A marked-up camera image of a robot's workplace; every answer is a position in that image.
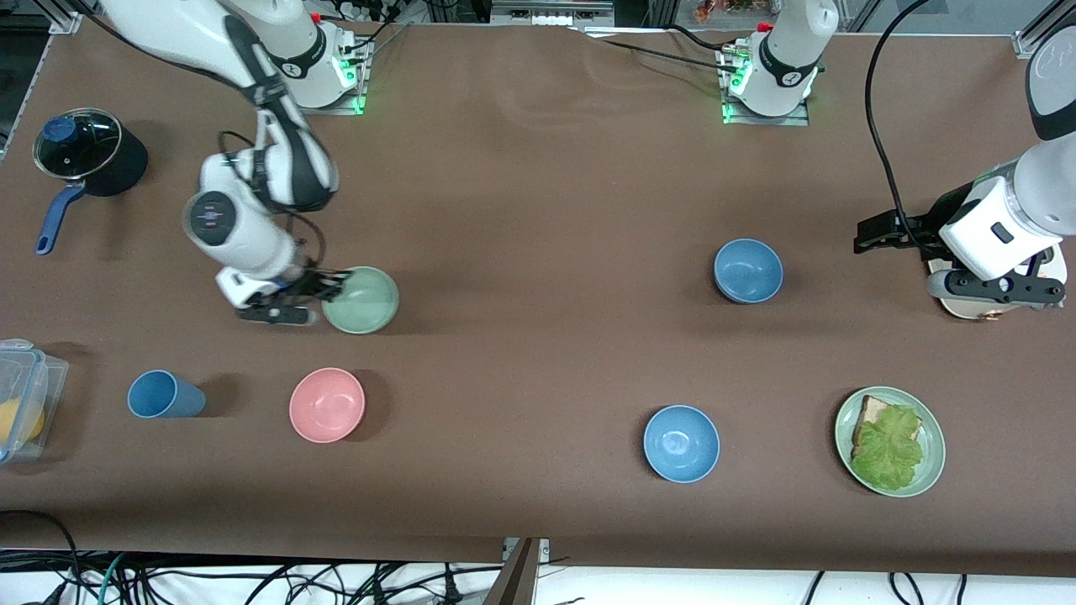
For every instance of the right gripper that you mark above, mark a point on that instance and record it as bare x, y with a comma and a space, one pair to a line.
308, 283

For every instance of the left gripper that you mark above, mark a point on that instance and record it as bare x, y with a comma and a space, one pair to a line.
923, 226

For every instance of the green bowl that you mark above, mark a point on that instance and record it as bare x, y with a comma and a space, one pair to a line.
366, 301

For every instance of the matte blue bowl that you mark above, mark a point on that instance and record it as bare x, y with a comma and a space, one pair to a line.
748, 270

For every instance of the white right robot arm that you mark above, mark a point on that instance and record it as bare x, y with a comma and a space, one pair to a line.
286, 160

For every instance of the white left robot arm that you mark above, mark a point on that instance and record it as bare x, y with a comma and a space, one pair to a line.
790, 50

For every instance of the pink bowl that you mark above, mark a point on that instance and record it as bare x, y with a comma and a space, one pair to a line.
327, 405

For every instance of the glossy blue bowl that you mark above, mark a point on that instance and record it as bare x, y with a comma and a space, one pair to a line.
682, 444

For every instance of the cream toaster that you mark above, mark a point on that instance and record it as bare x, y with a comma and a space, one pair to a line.
967, 307

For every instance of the bread slice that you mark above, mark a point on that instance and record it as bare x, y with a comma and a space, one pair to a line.
874, 410

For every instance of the blue plastic cup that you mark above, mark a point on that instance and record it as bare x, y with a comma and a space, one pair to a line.
164, 395

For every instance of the green lettuce leaf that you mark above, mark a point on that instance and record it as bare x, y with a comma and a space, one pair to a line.
891, 449

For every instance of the green plate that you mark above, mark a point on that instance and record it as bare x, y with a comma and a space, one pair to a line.
933, 454

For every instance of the clear plastic food container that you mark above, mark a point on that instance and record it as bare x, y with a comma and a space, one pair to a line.
50, 378

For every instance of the yellow fruit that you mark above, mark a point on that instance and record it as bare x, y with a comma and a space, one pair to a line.
13, 420

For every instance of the dark metal beam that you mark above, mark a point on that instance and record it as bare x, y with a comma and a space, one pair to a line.
514, 584

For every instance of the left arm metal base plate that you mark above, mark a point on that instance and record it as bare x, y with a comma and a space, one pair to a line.
799, 118

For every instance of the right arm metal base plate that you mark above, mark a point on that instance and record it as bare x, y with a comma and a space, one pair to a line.
353, 105

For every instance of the aluminium frame profile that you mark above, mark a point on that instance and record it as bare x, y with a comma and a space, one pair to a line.
1038, 29
65, 17

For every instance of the silver metal bracket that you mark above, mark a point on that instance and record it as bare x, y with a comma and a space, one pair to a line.
545, 548

